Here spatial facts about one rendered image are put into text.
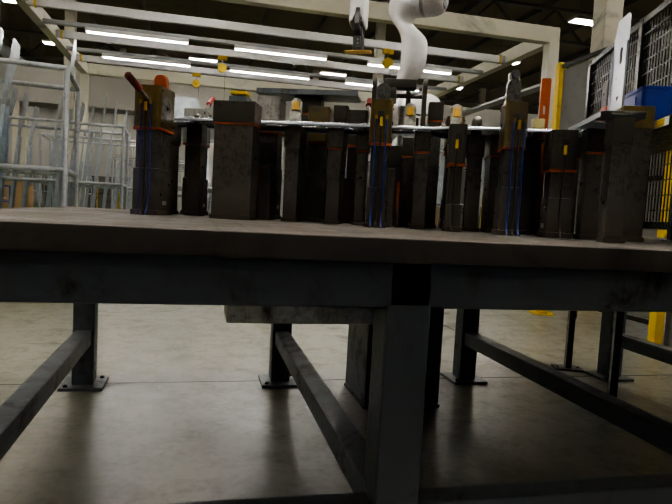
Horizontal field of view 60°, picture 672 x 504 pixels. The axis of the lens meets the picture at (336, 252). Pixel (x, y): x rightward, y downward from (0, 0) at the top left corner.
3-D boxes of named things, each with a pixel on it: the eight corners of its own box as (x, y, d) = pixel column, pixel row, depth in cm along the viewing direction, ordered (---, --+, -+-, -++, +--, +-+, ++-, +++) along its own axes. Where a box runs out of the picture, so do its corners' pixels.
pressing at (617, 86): (619, 133, 164) (629, 10, 161) (604, 139, 175) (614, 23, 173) (621, 133, 164) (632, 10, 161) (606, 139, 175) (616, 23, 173)
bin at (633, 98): (639, 129, 173) (643, 85, 172) (602, 142, 203) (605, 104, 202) (697, 131, 171) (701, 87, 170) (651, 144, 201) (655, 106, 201)
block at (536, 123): (525, 233, 185) (533, 118, 183) (522, 233, 189) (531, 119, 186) (536, 234, 185) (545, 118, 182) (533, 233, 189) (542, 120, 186)
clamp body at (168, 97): (123, 215, 160) (127, 81, 158) (145, 215, 174) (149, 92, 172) (153, 216, 160) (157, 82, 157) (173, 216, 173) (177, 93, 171)
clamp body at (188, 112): (179, 215, 199) (182, 107, 196) (191, 215, 211) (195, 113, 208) (199, 216, 198) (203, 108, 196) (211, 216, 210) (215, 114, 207)
